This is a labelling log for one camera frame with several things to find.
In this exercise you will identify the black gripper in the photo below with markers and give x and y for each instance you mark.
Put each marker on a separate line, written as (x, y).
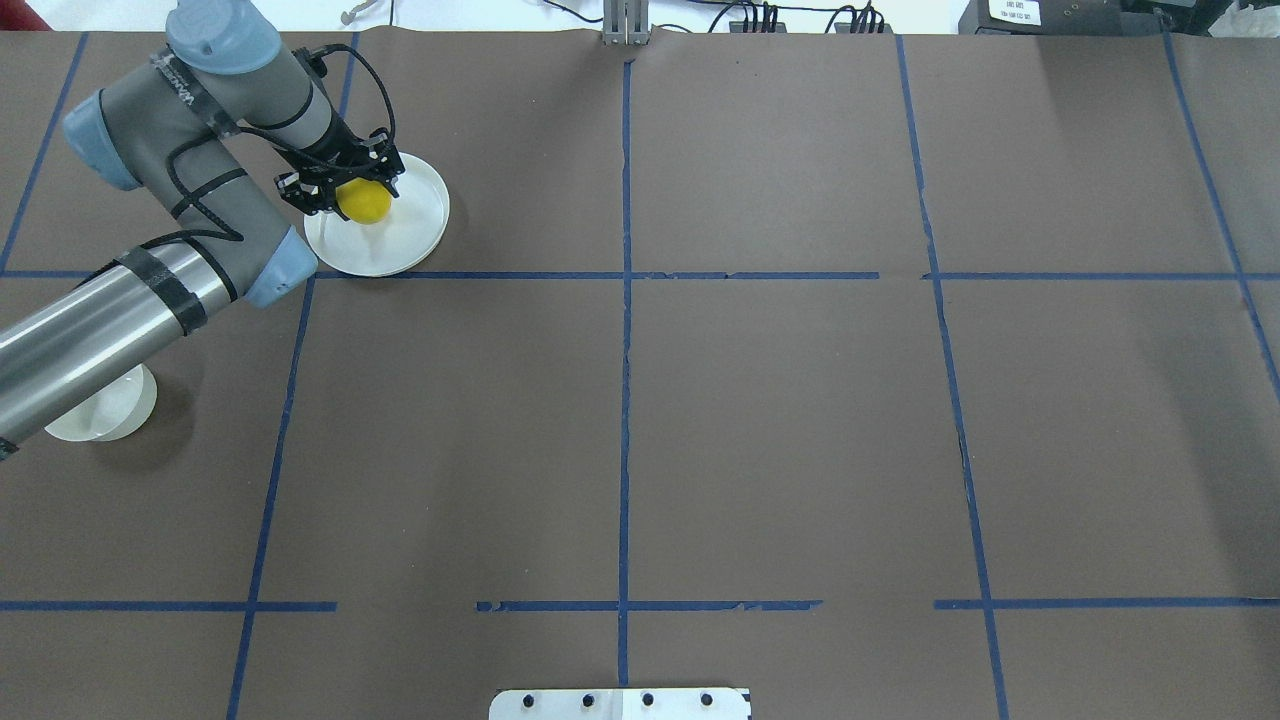
(337, 157)

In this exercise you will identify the yellow lemon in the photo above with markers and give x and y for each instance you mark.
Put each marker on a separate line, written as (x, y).
(363, 201)

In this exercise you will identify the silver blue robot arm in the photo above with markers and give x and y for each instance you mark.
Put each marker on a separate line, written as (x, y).
(224, 126)

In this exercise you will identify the white plate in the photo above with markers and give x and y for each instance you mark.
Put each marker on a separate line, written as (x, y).
(414, 226)

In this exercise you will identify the white bowl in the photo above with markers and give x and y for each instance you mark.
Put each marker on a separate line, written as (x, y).
(112, 413)

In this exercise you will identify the far small circuit board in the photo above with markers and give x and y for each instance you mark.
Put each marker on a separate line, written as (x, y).
(761, 18)

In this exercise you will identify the small circuit board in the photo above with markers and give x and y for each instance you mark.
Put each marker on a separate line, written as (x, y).
(761, 18)
(864, 19)

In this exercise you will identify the near small circuit board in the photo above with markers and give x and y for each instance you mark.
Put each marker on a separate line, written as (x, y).
(864, 19)

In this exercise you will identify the brown paper table cover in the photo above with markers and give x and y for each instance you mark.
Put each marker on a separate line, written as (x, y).
(924, 377)

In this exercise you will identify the black computer box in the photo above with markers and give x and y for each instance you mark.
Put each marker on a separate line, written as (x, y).
(1056, 18)

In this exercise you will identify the aluminium frame post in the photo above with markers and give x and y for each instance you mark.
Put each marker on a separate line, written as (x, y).
(626, 23)

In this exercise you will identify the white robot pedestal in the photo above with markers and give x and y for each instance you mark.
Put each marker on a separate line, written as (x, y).
(623, 703)

